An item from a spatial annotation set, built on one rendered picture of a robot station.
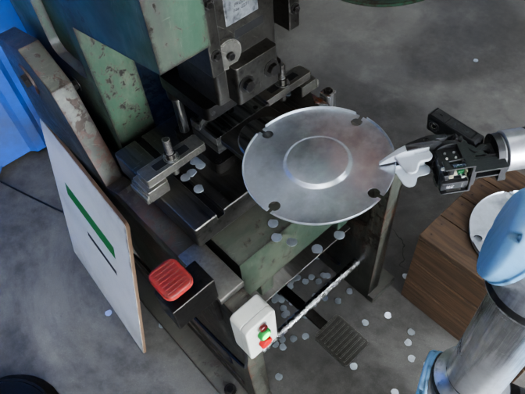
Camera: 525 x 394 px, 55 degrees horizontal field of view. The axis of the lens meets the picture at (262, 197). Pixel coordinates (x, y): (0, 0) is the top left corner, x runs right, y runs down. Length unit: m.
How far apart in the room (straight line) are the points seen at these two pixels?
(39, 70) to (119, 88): 0.17
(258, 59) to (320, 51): 1.65
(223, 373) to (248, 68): 0.97
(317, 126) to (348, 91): 1.31
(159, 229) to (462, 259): 0.78
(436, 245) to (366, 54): 1.33
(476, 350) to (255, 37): 0.61
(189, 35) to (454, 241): 0.94
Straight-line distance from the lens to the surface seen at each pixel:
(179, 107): 1.09
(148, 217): 1.16
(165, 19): 0.74
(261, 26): 0.94
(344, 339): 1.47
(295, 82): 1.21
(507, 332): 0.71
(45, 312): 1.88
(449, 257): 1.42
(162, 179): 1.06
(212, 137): 1.07
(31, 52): 1.23
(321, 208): 0.91
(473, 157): 0.98
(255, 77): 0.94
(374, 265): 1.52
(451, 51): 2.63
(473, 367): 0.81
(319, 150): 0.98
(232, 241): 1.05
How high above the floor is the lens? 1.52
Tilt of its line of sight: 52 degrees down
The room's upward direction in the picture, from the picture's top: 6 degrees counter-clockwise
